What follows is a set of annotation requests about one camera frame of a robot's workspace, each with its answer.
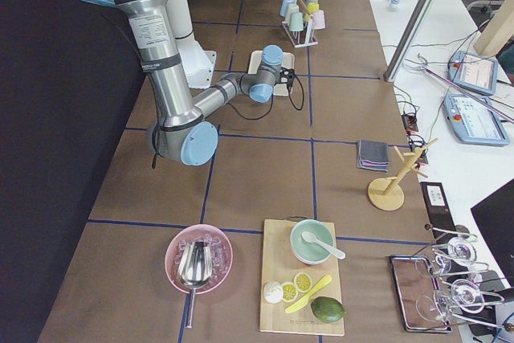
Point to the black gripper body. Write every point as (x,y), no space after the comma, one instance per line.
(278,87)

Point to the cream rectangular tray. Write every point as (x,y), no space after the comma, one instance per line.
(288,62)

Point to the green plastic cup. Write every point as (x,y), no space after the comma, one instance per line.
(296,22)

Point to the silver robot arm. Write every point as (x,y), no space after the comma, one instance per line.
(168,53)

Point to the white cup drying rack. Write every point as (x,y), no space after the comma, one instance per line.
(305,38)

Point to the pink plastic cup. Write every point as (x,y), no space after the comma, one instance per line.
(318,20)

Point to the beige plastic cup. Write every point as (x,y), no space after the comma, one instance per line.
(292,9)

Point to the yellow plastic cup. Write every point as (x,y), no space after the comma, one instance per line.
(312,7)

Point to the light blue plastic cup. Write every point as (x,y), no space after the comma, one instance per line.
(284,7)

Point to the black metal tray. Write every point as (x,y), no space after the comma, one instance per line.
(415,287)

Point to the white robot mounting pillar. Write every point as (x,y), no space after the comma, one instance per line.
(198,64)

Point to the folded grey cloth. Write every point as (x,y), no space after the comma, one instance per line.
(372,155)

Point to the reacher grabber tool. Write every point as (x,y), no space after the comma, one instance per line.
(424,67)

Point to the wooden mug tree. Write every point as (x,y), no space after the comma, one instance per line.
(386,193)

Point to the white plastic spoon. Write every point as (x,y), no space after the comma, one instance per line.
(310,237)

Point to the mint green bowl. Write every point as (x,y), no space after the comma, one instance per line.
(311,253)

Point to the wooden cutting board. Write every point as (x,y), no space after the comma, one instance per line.
(280,264)

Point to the pink bowl of ice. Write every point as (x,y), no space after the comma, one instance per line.
(195,241)

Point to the upper teach pendant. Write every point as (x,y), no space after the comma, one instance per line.
(474,72)

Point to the teach pendant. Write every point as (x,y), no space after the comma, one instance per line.
(473,123)
(474,72)

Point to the lower teach pendant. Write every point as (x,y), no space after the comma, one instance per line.
(473,123)

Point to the lemon slice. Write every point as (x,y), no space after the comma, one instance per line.
(289,292)
(303,281)

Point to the metal ice scoop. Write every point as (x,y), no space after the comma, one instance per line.
(194,271)

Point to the black box with label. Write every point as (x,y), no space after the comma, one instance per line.
(437,206)

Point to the yellow plastic knife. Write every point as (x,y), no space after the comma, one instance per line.
(303,301)

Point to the white garlic bulb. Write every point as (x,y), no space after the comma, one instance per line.
(273,292)

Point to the green avocado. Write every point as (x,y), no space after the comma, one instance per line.
(327,309)

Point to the black monitor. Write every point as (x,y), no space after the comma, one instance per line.
(494,218)

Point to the wine glass rack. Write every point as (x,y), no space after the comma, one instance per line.
(450,266)

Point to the electronics board with wires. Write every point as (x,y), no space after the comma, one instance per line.
(409,116)

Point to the aluminium frame post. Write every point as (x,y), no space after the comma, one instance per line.
(406,41)

